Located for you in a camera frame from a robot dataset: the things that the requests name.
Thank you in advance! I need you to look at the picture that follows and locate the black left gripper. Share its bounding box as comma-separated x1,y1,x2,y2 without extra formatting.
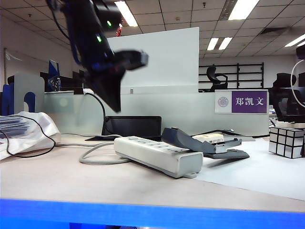
80,51,127,113

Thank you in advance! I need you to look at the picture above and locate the white power strip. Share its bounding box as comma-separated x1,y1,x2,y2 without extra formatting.
113,135,204,179

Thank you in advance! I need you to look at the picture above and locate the blue edge strip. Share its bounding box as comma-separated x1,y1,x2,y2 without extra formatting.
0,198,305,229

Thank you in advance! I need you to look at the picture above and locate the black tray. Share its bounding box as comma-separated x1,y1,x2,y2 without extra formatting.
85,115,163,142

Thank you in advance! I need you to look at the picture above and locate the black desk shelf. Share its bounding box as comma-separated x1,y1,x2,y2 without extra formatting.
40,70,86,93

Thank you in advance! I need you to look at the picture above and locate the blue pennant flag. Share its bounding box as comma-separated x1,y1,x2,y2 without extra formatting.
47,59,61,93

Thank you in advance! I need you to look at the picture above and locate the white board panel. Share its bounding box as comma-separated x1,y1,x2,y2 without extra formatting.
106,27,200,94

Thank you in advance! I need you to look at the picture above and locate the frosted glass desk partition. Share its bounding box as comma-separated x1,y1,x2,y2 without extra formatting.
44,92,270,137

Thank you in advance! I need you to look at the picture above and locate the fluorescent ceiling light panel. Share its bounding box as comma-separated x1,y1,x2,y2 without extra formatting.
206,37,219,51
218,37,233,51
228,0,260,21
114,0,139,28
284,33,305,48

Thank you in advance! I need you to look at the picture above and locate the grey metal bookend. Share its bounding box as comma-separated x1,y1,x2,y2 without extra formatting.
13,73,45,114

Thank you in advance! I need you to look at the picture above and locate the white plastic bag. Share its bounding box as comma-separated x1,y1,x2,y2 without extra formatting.
0,111,61,161

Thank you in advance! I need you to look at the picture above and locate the grey stapler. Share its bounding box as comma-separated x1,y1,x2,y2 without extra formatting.
162,127,250,160

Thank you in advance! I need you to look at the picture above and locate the blue file holder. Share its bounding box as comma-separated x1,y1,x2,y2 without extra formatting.
1,83,36,116

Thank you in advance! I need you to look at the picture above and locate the black office chair with armrests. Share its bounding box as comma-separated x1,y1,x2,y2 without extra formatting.
199,66,229,93

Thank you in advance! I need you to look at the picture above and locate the black flat pad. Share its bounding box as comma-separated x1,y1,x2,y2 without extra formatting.
202,129,244,137

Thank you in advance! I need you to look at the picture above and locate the purple and white name plate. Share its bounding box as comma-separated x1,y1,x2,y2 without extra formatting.
214,90,269,115

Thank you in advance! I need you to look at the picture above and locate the black shelf rack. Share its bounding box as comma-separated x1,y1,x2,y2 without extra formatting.
199,62,265,90

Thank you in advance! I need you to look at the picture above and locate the white paper mat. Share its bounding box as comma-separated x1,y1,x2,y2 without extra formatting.
196,138,305,201

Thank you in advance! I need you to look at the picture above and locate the black mesh office chair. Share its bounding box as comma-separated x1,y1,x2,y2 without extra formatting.
268,73,305,124

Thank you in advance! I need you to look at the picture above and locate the silver mirror cube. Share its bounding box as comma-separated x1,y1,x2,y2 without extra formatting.
268,126,305,159

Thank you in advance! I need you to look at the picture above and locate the thick black cable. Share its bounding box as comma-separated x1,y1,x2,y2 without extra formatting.
85,92,110,135

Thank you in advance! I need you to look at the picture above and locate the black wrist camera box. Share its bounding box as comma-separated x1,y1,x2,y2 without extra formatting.
113,49,149,72

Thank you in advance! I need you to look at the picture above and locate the grey power strip cable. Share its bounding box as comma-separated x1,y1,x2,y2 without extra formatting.
56,133,132,165

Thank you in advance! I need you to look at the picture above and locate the thin black cable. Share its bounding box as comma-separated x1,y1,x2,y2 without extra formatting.
0,115,57,158

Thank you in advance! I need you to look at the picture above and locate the white ring cable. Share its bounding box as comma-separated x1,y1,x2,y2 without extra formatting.
290,59,305,108

